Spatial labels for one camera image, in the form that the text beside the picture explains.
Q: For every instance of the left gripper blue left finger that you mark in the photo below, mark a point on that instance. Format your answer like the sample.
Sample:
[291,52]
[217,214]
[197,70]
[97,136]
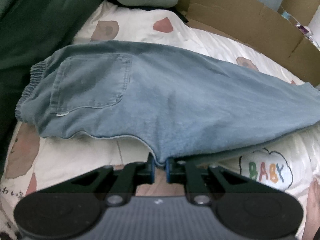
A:
[151,166]

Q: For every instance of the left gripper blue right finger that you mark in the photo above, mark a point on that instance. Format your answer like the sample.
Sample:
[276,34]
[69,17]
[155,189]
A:
[170,169]

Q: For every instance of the blue denim drawstring pants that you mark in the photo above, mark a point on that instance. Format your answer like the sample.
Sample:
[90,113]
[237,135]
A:
[178,102]

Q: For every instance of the brown cardboard sheet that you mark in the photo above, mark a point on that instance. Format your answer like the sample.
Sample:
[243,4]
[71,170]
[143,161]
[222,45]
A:
[259,27]

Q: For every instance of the dark green pillow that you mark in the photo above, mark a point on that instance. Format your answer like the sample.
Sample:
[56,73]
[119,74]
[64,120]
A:
[31,30]

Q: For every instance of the blue cap detergent bottle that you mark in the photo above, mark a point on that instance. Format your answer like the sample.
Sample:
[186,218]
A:
[284,13]

